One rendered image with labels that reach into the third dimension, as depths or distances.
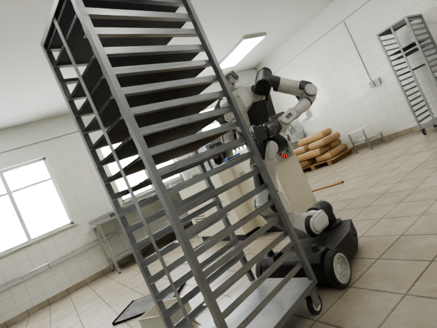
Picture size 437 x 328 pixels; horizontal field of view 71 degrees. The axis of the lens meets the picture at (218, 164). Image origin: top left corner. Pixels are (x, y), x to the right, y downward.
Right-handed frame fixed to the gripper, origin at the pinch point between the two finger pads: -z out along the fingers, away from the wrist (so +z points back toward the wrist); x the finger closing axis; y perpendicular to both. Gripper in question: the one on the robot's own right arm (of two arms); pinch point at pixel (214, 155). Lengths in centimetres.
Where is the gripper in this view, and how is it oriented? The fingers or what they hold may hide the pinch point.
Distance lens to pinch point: 195.0
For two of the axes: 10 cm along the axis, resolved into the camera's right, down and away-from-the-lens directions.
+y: 8.7, -4.0, -2.9
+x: -4.1, -9.1, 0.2
